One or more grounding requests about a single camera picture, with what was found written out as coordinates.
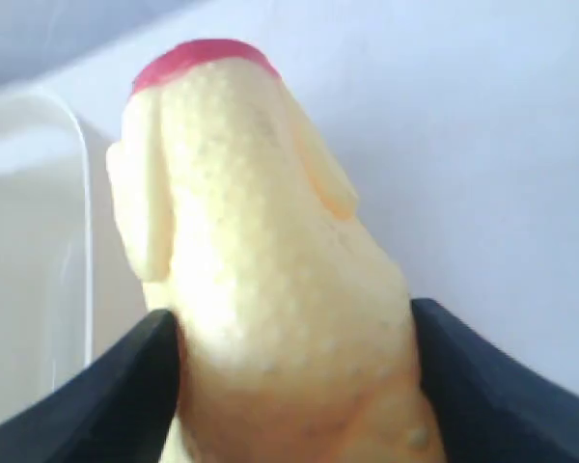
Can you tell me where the yellow rubber chicken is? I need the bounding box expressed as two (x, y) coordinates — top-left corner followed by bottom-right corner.
(106, 39), (446, 462)

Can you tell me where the cream bin marked O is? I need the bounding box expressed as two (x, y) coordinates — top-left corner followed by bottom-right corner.
(0, 90), (145, 419)

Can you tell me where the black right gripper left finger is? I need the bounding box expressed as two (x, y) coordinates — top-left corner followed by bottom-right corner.
(0, 310), (180, 463)

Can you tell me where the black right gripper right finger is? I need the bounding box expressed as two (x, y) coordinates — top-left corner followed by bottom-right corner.
(412, 299), (579, 463)

